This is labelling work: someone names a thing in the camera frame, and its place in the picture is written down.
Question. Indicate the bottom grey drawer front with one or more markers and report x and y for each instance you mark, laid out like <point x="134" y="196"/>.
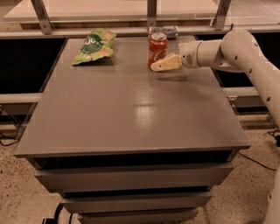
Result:
<point x="139" y="217"/>

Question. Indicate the grey drawer cabinet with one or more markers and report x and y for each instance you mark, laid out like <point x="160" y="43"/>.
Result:
<point x="119" y="113"/>

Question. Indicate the top grey drawer front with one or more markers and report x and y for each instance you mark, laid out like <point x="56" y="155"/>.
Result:
<point x="101" y="179"/>

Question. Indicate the red coke can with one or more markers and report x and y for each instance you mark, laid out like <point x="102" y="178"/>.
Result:
<point x="158" y="43"/>

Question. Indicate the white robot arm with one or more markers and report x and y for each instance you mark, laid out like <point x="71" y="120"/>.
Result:
<point x="238" y="52"/>

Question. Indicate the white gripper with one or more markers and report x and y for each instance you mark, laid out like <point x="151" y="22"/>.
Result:
<point x="188" y="55"/>

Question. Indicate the grey drawer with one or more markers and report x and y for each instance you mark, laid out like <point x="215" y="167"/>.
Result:
<point x="101" y="179"/>
<point x="140" y="202"/>
<point x="139" y="217"/>

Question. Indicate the middle grey drawer front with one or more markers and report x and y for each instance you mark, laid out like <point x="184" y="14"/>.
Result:
<point x="140" y="202"/>

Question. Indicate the middle metal bracket post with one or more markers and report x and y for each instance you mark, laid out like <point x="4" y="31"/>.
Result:
<point x="151" y="12"/>

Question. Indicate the metal bracket post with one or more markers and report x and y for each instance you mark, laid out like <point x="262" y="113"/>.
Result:
<point x="221" y="14"/>
<point x="151" y="12"/>
<point x="43" y="19"/>

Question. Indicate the left metal bracket post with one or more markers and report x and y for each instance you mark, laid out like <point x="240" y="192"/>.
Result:
<point x="43" y="19"/>

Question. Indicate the silver can lying down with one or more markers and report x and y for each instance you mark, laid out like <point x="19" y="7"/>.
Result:
<point x="171" y="31"/>

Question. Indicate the green chip bag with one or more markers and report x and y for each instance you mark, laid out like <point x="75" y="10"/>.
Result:
<point x="97" y="45"/>

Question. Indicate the right metal bracket post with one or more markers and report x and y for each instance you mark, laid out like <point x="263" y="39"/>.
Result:
<point x="221" y="14"/>

